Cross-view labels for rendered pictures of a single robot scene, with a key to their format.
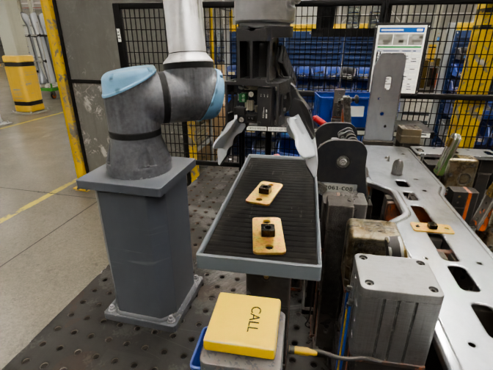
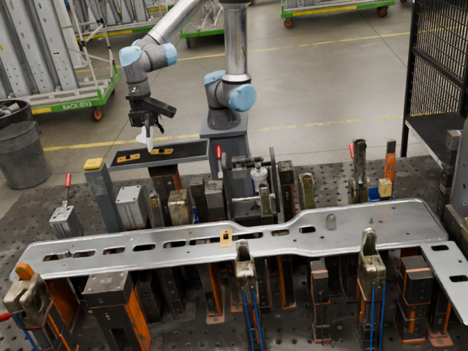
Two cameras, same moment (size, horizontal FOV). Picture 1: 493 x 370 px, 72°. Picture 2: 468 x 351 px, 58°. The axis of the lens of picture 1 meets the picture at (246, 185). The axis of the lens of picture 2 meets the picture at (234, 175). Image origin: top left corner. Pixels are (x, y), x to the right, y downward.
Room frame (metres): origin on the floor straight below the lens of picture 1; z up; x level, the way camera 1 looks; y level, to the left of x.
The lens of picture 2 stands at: (0.61, -1.49, 1.89)
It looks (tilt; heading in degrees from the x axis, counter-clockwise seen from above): 32 degrees down; 85
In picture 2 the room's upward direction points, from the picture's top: 9 degrees counter-clockwise
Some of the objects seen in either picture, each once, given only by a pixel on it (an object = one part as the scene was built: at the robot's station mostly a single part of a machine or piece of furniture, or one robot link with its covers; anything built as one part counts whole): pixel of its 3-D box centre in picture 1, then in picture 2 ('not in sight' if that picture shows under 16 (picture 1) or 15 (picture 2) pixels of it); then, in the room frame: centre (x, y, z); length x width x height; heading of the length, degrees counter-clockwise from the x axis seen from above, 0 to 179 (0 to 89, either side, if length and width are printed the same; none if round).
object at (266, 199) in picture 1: (265, 190); (161, 150); (0.49, -0.03, 1.17); 0.08 x 0.04 x 0.01; 160
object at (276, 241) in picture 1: (268, 231); (128, 157); (0.37, -0.03, 1.17); 0.08 x 0.04 x 0.01; 0
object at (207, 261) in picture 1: (273, 197); (160, 154); (0.49, -0.04, 1.16); 0.37 x 0.14 x 0.02; 170
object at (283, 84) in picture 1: (262, 77); (142, 108); (0.47, -0.02, 1.34); 0.09 x 0.08 x 0.12; 160
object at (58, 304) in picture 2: not in sight; (56, 291); (0.04, -0.31, 0.84); 0.18 x 0.06 x 0.29; 80
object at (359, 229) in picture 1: (362, 311); (187, 238); (0.53, -0.23, 0.89); 0.13 x 0.11 x 0.38; 80
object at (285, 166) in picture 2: not in sight; (289, 212); (0.92, -0.24, 0.91); 0.07 x 0.05 x 0.42; 80
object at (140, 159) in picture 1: (137, 148); (222, 112); (0.77, 0.26, 1.15); 0.15 x 0.15 x 0.10
